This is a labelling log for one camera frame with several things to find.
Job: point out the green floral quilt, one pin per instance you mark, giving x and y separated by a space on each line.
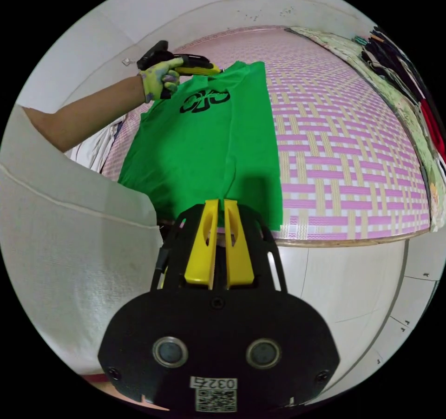
400 119

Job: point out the bed with pink woven mat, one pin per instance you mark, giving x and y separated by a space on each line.
334 154

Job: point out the green short sleeve shirt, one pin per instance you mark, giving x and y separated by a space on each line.
205 154

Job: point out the person's body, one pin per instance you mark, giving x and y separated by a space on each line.
69 244

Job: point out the pile of clothes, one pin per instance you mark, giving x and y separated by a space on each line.
414 88

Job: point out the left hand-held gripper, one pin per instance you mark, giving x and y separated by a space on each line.
167 60

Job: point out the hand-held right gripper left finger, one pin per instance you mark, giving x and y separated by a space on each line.
200 251

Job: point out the person's left forearm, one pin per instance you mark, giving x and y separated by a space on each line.
83 112

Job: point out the person's left hand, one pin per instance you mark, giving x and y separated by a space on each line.
158 79

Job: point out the white folded cloth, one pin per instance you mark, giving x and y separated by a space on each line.
95 143

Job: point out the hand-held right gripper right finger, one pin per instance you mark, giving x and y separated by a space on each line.
238 258

